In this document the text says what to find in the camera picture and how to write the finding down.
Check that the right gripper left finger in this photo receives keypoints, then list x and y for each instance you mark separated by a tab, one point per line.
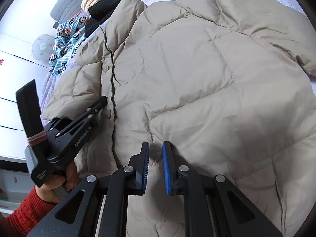
98	206

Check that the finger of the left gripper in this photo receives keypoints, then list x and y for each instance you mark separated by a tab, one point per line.
95	108

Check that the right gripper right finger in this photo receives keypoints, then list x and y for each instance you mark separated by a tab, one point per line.
213	206

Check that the beige puffer jacket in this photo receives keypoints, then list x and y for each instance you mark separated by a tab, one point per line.
225	81

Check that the person's left hand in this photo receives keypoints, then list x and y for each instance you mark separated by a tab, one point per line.
46	191

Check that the blue monkey print cloth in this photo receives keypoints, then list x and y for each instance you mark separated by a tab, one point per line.
70	35

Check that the white round fan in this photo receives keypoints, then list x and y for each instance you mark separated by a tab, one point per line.
42	47

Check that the white wardrobe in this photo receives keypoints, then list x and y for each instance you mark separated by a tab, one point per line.
17	69

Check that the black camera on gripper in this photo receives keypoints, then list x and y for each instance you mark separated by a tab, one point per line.
30	112

